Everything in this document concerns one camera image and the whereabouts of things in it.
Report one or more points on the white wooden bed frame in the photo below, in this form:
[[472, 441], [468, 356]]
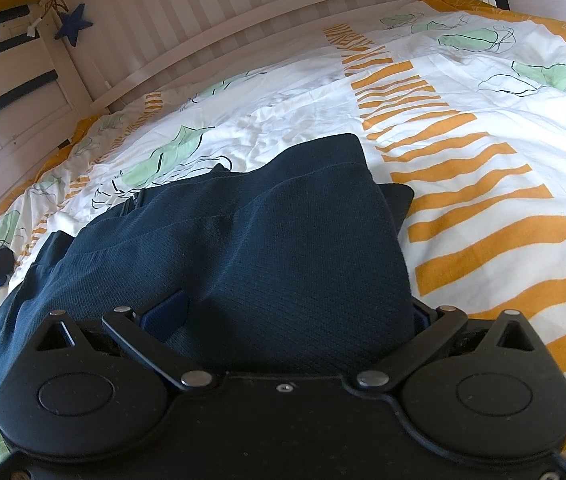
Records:
[[188, 15]]

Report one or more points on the black zip hoodie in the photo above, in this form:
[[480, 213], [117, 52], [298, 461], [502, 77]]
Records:
[[263, 240]]

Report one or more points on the blue star decoration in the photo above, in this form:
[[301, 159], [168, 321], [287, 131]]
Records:
[[74, 22]]

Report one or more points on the white leaf printed duvet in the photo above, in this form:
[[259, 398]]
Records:
[[488, 125]]

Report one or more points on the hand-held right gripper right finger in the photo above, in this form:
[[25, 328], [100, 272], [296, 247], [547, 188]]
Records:
[[443, 330]]

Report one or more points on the black rail padding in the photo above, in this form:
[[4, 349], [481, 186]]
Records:
[[13, 95]]

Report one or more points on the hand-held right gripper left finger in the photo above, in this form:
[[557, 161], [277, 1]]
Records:
[[165, 316]]

